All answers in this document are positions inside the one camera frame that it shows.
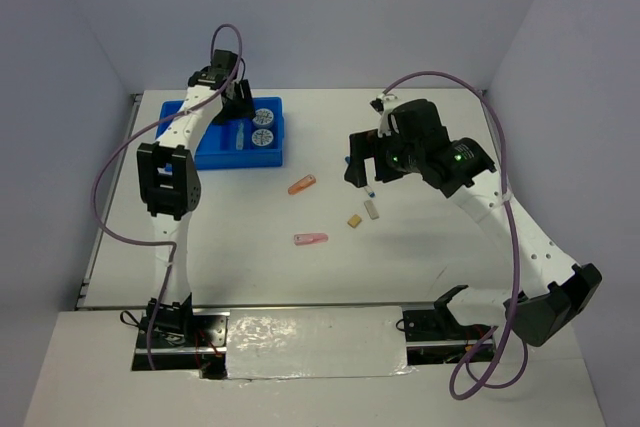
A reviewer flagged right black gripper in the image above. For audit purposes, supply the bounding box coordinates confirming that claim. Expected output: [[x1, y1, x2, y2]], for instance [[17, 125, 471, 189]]
[[344, 125, 422, 186]]

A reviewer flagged blue slime jar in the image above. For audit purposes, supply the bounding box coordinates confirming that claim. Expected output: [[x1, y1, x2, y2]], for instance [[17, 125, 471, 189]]
[[251, 128, 276, 149], [252, 108, 276, 129]]

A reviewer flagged blue correction tape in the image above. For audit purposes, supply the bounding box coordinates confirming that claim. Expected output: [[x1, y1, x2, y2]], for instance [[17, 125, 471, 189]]
[[235, 122, 246, 151]]

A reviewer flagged orange correction tape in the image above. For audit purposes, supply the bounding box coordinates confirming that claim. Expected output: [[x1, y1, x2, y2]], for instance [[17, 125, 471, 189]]
[[287, 174, 316, 195]]

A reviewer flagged pink correction tape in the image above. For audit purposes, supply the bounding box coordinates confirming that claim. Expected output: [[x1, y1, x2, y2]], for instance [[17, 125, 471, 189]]
[[293, 233, 329, 246]]

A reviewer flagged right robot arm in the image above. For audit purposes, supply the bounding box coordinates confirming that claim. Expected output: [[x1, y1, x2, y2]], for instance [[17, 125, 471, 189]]
[[344, 94, 602, 347]]

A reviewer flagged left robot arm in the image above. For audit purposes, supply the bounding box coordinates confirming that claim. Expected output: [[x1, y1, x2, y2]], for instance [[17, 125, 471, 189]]
[[136, 50, 255, 346]]

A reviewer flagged blue white marker pen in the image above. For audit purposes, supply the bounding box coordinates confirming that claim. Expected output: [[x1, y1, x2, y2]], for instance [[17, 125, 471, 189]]
[[345, 156, 375, 198]]

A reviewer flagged blue compartment bin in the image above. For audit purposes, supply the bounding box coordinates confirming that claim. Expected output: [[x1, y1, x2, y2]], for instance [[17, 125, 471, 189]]
[[137, 97, 285, 174]]

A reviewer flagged grey eraser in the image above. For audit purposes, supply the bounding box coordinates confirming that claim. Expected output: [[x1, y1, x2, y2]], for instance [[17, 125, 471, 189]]
[[364, 199, 380, 220]]

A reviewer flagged yellow eraser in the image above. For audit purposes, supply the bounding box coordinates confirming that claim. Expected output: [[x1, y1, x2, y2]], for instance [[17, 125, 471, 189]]
[[348, 215, 362, 228]]

